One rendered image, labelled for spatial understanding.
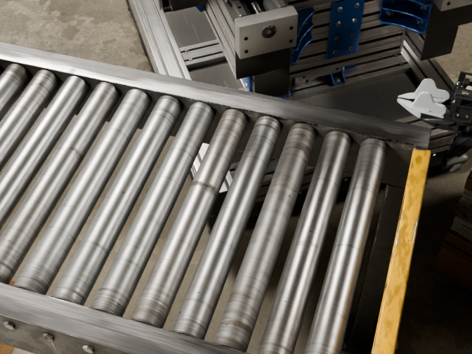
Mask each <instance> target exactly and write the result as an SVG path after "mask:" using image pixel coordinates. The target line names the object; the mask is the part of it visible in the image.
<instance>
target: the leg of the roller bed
mask: <svg viewBox="0 0 472 354"><path fill-rule="evenodd" d="M404 193H405V188H403V187H400V186H396V185H390V184H386V190H385V193H384V196H383V202H382V205H381V211H380V214H379V220H378V223H377V227H376V232H375V236H374V241H373V245H372V250H371V254H370V257H369V263H368V266H367V272H366V275H365V281H364V284H363V287H362V293H361V296H360V302H359V305H358V311H357V314H356V317H355V323H354V326H353V332H352V335H351V339H350V341H352V342H354V343H359V344H362V345H365V346H368V345H369V343H370V340H371V338H372V335H373V331H374V325H375V323H376V319H377V315H378V313H379V308H380V305H381V300H382V298H383V295H384V289H385V285H386V278H387V274H388V269H389V265H390V261H391V254H392V250H393V245H394V241H395V234H396V230H397V226H398V221H399V217H400V210H401V206H402V200H403V196H404Z"/></svg>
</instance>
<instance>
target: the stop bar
mask: <svg viewBox="0 0 472 354"><path fill-rule="evenodd" d="M430 158H431V151H430V150H425V149H421V148H418V147H415V148H414V149H413V153H412V158H411V162H410V166H409V172H408V176H407V182H406V186H405V193H404V196H403V200H402V206H401V210H400V217H399V221H398V226H397V230H396V234H395V241H394V245H393V250H392V254H391V261H390V265H389V269H388V274H387V278H386V285H385V289H384V293H383V298H382V302H381V309H380V313H379V319H378V322H377V326H376V333H375V337H374V343H373V346H372V353H371V354H395V349H397V348H398V342H397V338H398V331H399V327H400V320H401V315H402V309H403V304H404V300H405V293H406V288H407V281H408V277H409V270H410V266H411V262H412V254H413V251H414V243H415V239H416V235H417V228H418V223H419V217H420V212H421V205H422V201H423V196H424V189H425V185H427V183H428V179H426V178H427V173H428V167H429V162H430Z"/></svg>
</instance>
